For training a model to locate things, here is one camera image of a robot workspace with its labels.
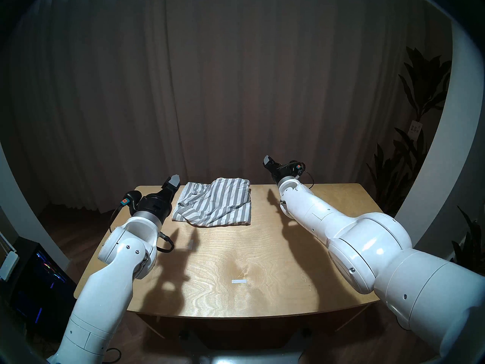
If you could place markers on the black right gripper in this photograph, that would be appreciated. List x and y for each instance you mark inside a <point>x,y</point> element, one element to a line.
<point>284,170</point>

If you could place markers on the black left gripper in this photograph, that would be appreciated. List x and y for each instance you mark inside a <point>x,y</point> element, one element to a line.
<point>155,204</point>

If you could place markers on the grey white striped shirt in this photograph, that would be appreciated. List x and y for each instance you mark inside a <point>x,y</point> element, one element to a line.
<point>223,204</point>

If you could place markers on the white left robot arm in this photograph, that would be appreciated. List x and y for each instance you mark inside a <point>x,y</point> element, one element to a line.
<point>113,276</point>

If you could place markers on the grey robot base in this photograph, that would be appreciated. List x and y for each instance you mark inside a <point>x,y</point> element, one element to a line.
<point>242,357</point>

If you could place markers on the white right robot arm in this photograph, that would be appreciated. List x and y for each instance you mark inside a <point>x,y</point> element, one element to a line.
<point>360,245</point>

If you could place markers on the brown pleated curtain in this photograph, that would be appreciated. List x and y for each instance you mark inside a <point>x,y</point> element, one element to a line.
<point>227,82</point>

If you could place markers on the white plant tag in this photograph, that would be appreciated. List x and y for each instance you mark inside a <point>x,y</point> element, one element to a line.
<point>415,130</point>

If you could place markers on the tall dark leafy plant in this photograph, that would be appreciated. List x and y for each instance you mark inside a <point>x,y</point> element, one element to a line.
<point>416,101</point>

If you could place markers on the black computer tower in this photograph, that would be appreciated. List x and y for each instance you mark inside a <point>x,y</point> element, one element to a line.
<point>41,280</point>

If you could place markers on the white box device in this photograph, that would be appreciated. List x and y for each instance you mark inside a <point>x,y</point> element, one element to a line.
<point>8,266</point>

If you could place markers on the small dark leafy plant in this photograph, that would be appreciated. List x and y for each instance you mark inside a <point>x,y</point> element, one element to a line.
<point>470,249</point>

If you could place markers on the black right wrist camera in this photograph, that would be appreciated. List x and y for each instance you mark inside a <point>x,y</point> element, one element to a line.
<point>298,168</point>

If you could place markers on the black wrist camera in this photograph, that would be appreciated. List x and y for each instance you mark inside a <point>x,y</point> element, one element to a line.
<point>133,199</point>
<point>298,168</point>

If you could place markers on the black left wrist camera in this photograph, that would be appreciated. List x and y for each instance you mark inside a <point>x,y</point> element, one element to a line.
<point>133,199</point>

